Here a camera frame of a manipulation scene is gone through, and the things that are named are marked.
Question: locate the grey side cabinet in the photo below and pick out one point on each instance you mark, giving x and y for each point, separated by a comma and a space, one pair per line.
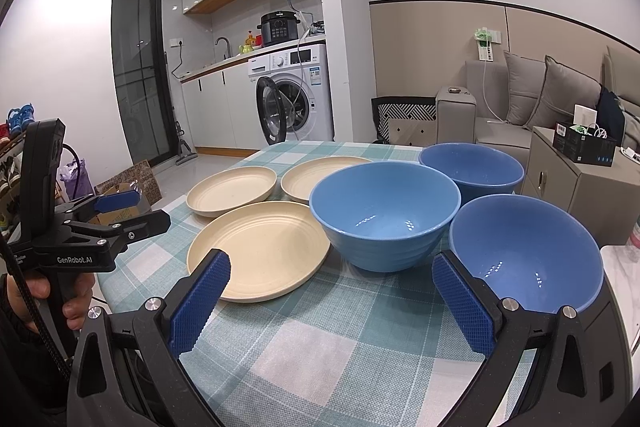
605, 200

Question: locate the grey left cushion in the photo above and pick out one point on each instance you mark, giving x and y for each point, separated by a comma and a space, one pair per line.
525, 79

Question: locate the cream plate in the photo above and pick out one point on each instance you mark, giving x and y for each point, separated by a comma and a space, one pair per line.
273, 247
231, 189
300, 180

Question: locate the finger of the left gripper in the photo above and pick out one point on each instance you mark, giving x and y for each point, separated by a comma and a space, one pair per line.
91, 205
135, 229

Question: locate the kitchen faucet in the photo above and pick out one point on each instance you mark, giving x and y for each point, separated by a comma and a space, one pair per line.
227, 48

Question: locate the white kitchen base cabinets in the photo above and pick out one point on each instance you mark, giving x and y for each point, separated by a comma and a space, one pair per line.
221, 108

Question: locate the dark glass door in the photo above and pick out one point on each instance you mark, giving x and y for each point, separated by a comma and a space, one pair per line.
141, 83

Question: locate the black box with cables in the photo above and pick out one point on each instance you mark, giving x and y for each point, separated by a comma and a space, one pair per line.
583, 148

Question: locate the grey sofa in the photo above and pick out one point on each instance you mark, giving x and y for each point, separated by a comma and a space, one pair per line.
499, 104

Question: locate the black patterned chair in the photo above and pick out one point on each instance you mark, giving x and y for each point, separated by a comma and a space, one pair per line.
405, 107

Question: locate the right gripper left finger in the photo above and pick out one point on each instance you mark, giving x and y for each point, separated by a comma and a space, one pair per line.
172, 329

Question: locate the black pressure cooker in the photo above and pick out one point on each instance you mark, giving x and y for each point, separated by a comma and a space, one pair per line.
278, 27

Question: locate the blue bowl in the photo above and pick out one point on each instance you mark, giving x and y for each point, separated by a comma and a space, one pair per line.
385, 216
478, 170
529, 250

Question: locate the grey cushion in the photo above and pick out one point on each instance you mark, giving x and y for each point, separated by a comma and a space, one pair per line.
525, 79
562, 89

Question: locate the teal checked tablecloth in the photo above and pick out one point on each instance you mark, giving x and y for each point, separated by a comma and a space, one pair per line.
347, 348

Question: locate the white washing machine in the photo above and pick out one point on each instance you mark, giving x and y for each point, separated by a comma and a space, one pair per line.
293, 95

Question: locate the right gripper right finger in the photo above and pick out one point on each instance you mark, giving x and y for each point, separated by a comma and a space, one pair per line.
501, 330

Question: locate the brown cardboard box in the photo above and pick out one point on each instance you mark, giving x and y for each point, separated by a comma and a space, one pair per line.
113, 217

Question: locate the grey right cushion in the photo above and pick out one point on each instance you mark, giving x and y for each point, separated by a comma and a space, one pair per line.
562, 89

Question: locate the wall power strip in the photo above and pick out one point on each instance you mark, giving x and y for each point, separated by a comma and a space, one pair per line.
485, 38

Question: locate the purple plastic bag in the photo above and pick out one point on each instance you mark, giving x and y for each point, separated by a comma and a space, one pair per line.
75, 178

